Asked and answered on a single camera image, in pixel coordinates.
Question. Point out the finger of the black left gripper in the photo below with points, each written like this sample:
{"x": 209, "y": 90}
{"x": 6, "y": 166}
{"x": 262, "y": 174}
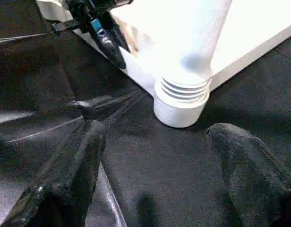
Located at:
{"x": 107, "y": 42}

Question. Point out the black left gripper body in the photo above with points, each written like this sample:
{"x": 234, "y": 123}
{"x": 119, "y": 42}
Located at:
{"x": 89, "y": 9}

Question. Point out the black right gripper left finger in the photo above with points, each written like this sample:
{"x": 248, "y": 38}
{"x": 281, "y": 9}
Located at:
{"x": 60, "y": 184}

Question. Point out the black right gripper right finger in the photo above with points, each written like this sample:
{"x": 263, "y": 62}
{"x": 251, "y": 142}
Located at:
{"x": 259, "y": 179}

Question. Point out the white plastic table leg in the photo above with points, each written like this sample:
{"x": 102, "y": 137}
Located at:
{"x": 188, "y": 61}

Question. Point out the white plastic table top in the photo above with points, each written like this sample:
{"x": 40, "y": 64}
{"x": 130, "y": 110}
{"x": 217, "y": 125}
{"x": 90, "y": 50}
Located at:
{"x": 259, "y": 33}

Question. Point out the black work mat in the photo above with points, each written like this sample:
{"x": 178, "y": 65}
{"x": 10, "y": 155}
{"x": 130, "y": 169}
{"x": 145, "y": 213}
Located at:
{"x": 41, "y": 71}

